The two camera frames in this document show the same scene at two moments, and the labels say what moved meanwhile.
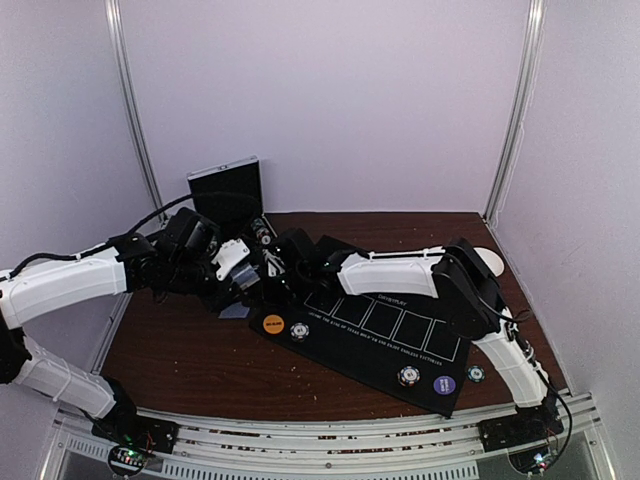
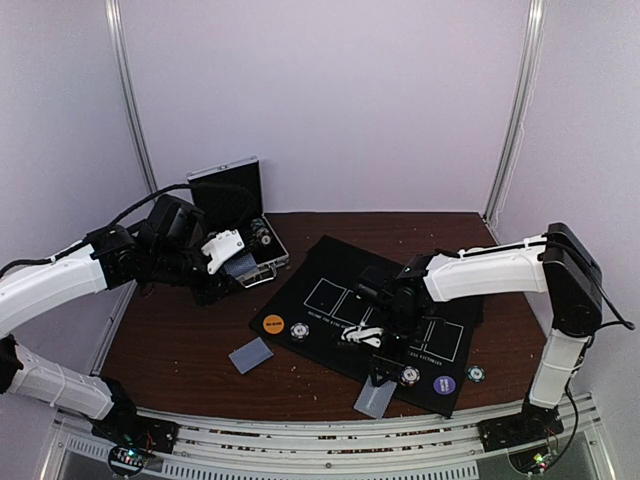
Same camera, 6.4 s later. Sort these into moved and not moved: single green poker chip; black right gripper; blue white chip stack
Moved: black right gripper
Not moved: blue white chip stack; single green poker chip
